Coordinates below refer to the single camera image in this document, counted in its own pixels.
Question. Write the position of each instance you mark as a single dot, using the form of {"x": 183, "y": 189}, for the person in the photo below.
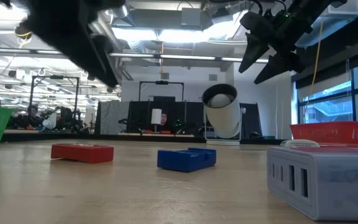
{"x": 33, "y": 113}
{"x": 164, "y": 119}

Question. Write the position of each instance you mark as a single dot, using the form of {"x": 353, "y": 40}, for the white lampshade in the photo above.
{"x": 156, "y": 116}

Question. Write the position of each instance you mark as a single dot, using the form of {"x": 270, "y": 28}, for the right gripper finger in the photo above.
{"x": 281, "y": 63}
{"x": 255, "y": 49}

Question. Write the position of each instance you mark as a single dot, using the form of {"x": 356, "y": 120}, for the ceiling strip light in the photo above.
{"x": 182, "y": 57}

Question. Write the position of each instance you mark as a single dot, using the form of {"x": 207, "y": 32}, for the red plastic basket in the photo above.
{"x": 337, "y": 133}

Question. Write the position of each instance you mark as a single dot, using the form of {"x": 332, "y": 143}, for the large lavender power cube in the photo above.
{"x": 322, "y": 186}

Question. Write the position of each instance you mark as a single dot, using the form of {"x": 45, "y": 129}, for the black curtain panel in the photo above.
{"x": 250, "y": 118}
{"x": 182, "y": 115}

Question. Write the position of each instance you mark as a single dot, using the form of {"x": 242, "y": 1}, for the black frame bracket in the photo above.
{"x": 255, "y": 135}

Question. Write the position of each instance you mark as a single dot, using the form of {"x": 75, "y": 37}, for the white bag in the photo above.
{"x": 50, "y": 121}

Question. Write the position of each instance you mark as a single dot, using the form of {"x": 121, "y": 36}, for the dark blue box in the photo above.
{"x": 182, "y": 161}

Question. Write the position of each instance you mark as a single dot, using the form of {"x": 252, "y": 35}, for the ceiling air duct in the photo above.
{"x": 154, "y": 18}

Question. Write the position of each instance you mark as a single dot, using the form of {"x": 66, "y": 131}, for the white lavender block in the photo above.
{"x": 82, "y": 154}

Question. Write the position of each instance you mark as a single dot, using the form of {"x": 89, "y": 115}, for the grey curtain panel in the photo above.
{"x": 113, "y": 116}

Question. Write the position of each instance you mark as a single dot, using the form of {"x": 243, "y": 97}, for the black gantry frame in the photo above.
{"x": 162, "y": 82}
{"x": 54, "y": 77}

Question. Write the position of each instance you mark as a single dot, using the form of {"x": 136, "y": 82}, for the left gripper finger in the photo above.
{"x": 95, "y": 59}

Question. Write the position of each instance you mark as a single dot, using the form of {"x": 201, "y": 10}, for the black aluminium rig frame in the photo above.
{"x": 104, "y": 137}

